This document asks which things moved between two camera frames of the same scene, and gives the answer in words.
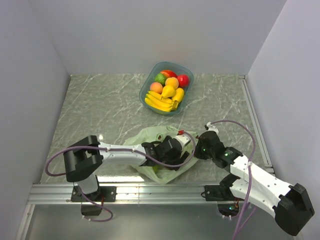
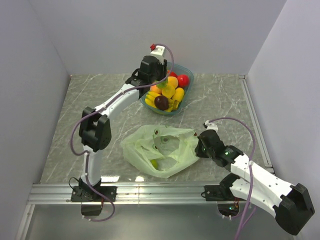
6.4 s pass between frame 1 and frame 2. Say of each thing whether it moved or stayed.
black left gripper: moved
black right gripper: stayed
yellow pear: stayed
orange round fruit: stayed
